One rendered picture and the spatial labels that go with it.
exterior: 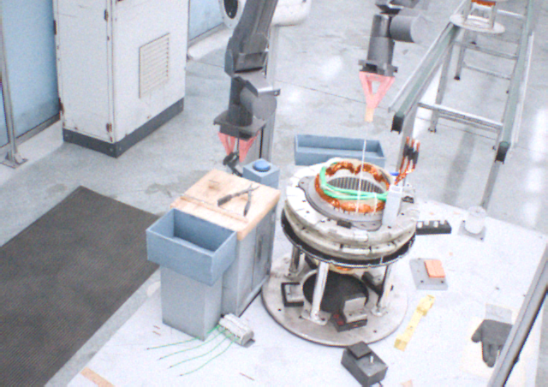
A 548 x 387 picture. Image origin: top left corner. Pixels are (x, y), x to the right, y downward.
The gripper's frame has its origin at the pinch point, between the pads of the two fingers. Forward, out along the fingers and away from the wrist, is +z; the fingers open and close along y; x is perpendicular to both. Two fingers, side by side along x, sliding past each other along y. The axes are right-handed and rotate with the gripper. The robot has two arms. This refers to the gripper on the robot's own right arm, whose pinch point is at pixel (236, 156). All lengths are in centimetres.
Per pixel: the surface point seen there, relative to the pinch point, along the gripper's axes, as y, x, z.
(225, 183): -3.9, 3.9, 11.0
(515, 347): 72, -12, 15
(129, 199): -112, 114, 121
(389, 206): 36.0, 3.1, 1.7
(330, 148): 10.1, 42.3, 14.5
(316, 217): 21.6, -2.2, 7.2
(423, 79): 13, 188, 41
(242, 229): 8.1, -10.8, 10.6
